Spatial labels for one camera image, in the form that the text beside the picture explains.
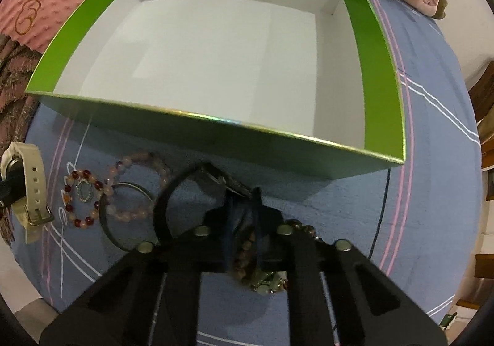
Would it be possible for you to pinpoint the black wrist watch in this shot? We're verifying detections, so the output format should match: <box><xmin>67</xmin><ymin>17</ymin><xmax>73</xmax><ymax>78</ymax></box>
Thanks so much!
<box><xmin>153</xmin><ymin>161</ymin><xmax>262</xmax><ymax>246</ymax></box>

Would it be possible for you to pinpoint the white wrist watch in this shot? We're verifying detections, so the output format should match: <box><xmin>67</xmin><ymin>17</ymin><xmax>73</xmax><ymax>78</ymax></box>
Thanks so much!
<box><xmin>1</xmin><ymin>142</ymin><xmax>54</xmax><ymax>244</ymax></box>

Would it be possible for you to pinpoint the pink bead bracelet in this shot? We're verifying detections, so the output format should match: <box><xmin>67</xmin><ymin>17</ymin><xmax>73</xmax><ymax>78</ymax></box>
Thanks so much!
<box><xmin>103</xmin><ymin>151</ymin><xmax>172</xmax><ymax>223</ymax></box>

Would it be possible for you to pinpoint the small silver ring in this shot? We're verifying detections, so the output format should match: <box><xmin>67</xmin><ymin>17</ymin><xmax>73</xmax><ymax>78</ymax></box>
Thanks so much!
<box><xmin>76</xmin><ymin>179</ymin><xmax>94</xmax><ymax>203</ymax></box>

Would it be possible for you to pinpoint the red and white bead bracelet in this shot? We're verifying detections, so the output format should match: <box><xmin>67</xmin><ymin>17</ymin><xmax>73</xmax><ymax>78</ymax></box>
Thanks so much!
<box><xmin>62</xmin><ymin>168</ymin><xmax>107</xmax><ymax>230</ymax></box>

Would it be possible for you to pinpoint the wooden furniture edge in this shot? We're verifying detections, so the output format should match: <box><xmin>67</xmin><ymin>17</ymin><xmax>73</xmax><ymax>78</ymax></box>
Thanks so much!
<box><xmin>469</xmin><ymin>61</ymin><xmax>494</xmax><ymax>123</ymax></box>

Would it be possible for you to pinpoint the brown fringed scarf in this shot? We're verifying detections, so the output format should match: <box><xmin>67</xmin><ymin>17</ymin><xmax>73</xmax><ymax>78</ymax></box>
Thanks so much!
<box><xmin>1</xmin><ymin>35</ymin><xmax>41</xmax><ymax>245</ymax></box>

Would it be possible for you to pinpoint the silver metal bangle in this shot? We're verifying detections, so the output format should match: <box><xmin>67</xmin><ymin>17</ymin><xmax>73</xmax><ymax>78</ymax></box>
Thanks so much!
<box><xmin>99</xmin><ymin>182</ymin><xmax>158</xmax><ymax>252</ymax></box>

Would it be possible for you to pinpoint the green cardboard box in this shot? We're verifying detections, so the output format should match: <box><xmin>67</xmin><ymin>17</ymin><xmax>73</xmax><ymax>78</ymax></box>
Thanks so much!
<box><xmin>27</xmin><ymin>0</ymin><xmax>406</xmax><ymax>179</ymax></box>

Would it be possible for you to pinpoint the brown wooden bead bracelet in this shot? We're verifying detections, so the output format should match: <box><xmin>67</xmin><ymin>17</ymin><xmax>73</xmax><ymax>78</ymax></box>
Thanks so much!
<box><xmin>231</xmin><ymin>218</ymin><xmax>322</xmax><ymax>285</ymax></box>

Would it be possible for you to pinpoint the blue striped bed sheet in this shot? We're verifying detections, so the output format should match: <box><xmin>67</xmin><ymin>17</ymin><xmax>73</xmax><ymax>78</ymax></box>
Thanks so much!
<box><xmin>11</xmin><ymin>0</ymin><xmax>483</xmax><ymax>345</ymax></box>

